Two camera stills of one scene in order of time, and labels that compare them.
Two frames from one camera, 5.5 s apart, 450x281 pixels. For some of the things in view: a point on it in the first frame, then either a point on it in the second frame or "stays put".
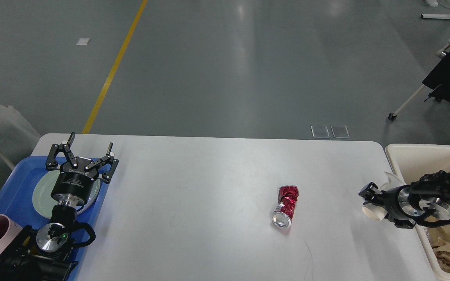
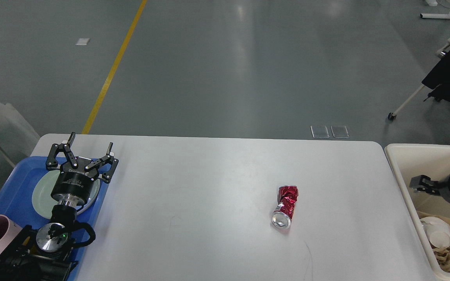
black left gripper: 74,185 stays put
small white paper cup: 376,212 to 438,231
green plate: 41,199 stays put
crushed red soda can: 288,197 stays put
